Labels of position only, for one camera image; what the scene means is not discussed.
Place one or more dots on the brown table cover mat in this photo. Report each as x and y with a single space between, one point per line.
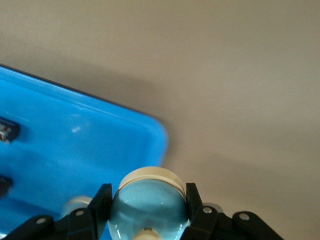
225 75

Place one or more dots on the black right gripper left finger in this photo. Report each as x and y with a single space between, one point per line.
82 220

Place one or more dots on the blue plastic tray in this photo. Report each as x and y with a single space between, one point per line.
75 150

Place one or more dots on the light blue service bell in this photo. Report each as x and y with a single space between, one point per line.
150 205
75 202

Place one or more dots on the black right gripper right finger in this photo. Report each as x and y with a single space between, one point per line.
207 222

